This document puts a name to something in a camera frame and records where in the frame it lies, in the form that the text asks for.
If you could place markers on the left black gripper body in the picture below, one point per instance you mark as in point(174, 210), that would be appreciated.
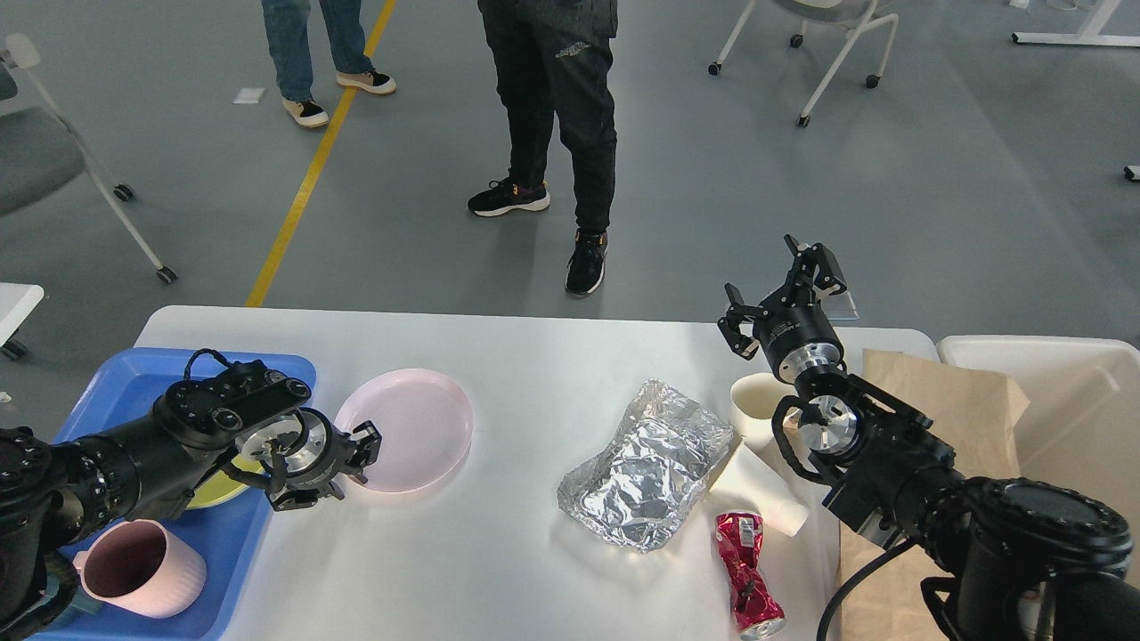
point(304, 444)

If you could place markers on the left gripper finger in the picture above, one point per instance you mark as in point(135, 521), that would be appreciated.
point(365, 452)
point(292, 498)

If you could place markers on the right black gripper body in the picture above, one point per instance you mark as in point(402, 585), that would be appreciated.
point(797, 338)

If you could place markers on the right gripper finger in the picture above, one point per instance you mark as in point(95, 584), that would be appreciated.
point(814, 276)
point(737, 314)

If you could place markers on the pink plate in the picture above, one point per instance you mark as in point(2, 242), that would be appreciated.
point(426, 423)

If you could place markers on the pink mug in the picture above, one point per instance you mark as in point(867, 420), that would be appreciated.
point(142, 567)

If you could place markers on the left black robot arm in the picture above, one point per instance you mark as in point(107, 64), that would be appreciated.
point(192, 431)

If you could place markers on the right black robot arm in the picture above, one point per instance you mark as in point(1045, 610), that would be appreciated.
point(1021, 559)

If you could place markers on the upright white paper cup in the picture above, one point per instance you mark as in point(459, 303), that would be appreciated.
point(753, 400)

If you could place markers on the yellow plate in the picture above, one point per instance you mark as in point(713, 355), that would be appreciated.
point(220, 488)

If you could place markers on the lying white paper cup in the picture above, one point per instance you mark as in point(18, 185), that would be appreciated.
point(748, 483)

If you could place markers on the crumpled aluminium foil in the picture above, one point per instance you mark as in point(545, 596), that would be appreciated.
point(640, 489)

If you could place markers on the brown paper bag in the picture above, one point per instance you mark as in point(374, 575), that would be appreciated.
point(974, 411)

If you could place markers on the crushed red can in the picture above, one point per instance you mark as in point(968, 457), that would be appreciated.
point(738, 537)

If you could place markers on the white plastic bin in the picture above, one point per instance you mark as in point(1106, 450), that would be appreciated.
point(1081, 429)

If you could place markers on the white side table left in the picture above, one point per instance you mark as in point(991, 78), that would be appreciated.
point(17, 302)

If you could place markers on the white paper on floor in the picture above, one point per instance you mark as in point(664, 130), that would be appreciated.
point(249, 95)

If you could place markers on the grey chair left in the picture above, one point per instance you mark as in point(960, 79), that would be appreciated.
point(41, 152)

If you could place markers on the person in blue jeans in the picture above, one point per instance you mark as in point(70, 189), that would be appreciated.
point(286, 29)

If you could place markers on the white table frame corner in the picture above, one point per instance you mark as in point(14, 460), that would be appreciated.
point(1089, 33)

